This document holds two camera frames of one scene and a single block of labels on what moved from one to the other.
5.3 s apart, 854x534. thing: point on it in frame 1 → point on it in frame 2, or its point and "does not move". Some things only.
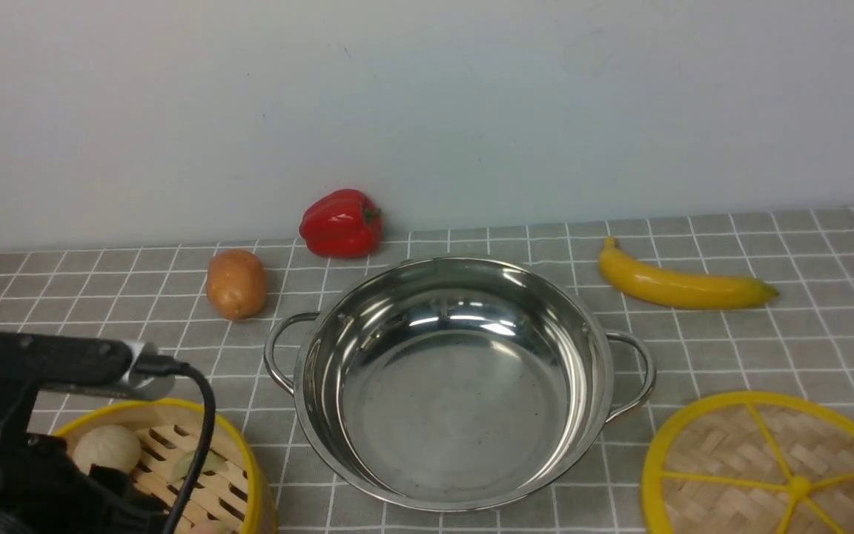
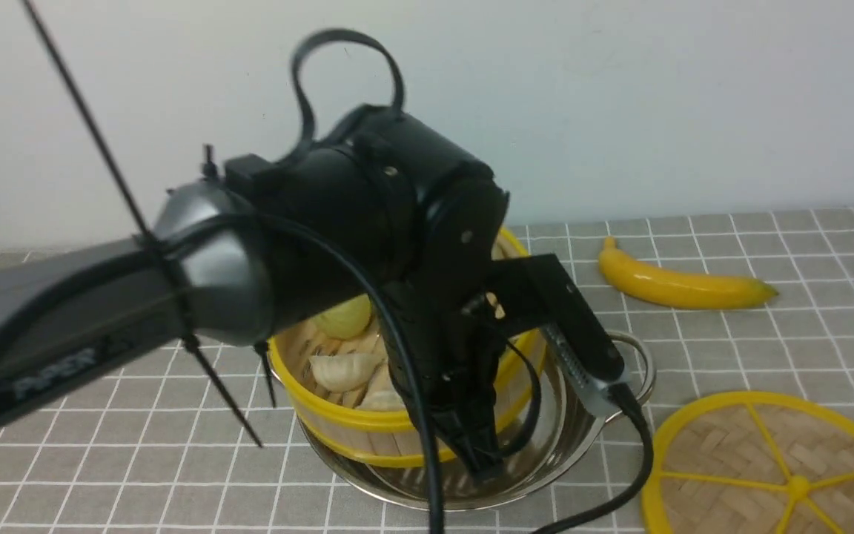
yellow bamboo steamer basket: [159, 441] → [348, 393]
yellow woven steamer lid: [772, 463] does not move
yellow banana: [680, 288] does not move
